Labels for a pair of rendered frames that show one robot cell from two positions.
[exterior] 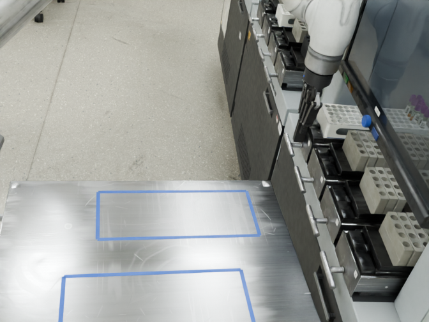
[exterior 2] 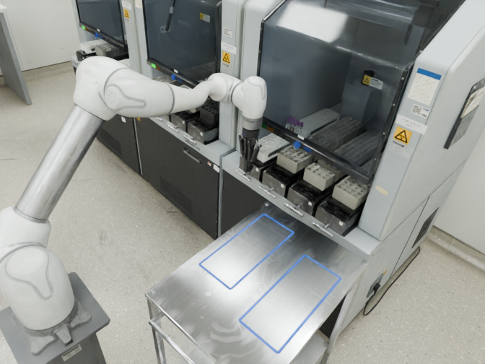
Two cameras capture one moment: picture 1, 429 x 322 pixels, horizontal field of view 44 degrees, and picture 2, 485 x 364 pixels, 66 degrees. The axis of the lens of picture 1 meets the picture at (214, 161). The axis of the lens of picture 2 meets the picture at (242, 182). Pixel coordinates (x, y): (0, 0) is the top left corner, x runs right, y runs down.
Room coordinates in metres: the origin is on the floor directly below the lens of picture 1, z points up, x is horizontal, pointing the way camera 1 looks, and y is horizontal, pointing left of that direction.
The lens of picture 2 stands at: (0.14, 0.60, 1.79)
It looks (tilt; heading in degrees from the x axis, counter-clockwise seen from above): 38 degrees down; 324
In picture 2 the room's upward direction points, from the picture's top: 4 degrees clockwise
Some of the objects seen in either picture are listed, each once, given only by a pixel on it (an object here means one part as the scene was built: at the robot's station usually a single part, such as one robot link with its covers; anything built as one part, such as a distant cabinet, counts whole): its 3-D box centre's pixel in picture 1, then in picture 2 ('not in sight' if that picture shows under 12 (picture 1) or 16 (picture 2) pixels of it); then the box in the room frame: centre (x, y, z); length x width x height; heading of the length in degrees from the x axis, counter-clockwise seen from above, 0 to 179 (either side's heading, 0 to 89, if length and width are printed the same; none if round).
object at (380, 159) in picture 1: (371, 153); (294, 159); (1.13, -0.40, 0.85); 0.12 x 0.02 x 0.06; 11
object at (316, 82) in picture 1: (315, 83); (250, 135); (1.25, -0.23, 0.96); 0.08 x 0.07 x 0.09; 11
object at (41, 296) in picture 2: not in sight; (35, 282); (0.99, 0.69, 0.87); 0.18 x 0.16 x 0.22; 15
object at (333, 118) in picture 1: (371, 125); (276, 144); (1.29, -0.42, 0.83); 0.30 x 0.10 x 0.06; 101
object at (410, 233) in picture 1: (405, 240); (349, 194); (0.83, -0.43, 0.85); 0.12 x 0.02 x 0.06; 11
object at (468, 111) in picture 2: not in sight; (468, 113); (0.69, -0.82, 1.19); 0.17 x 0.02 x 0.25; 101
